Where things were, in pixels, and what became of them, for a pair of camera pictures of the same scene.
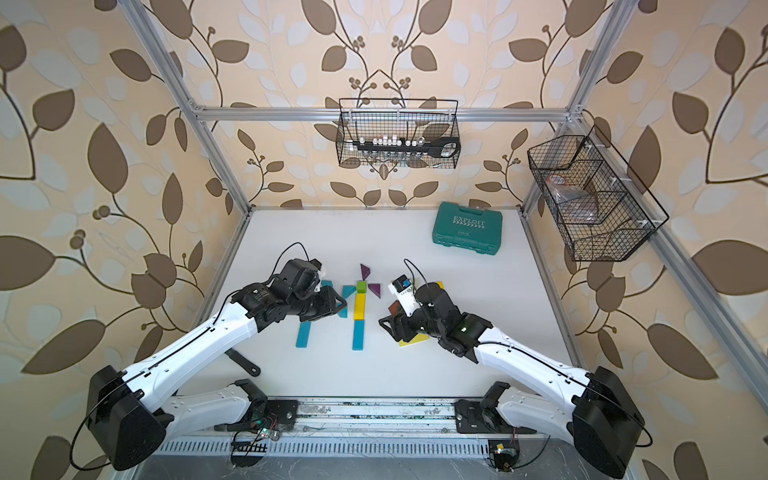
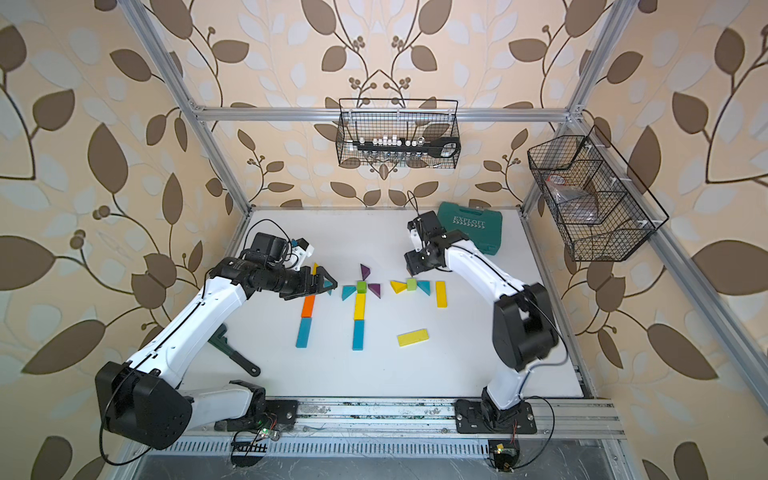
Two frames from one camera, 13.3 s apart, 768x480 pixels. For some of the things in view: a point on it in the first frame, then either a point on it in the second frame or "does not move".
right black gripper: (400, 321) -> (413, 264)
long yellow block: (360, 306) does not move
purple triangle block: (375, 288) does not move
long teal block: (358, 335) does not move
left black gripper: (333, 300) -> (310, 286)
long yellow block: (417, 338) does not move
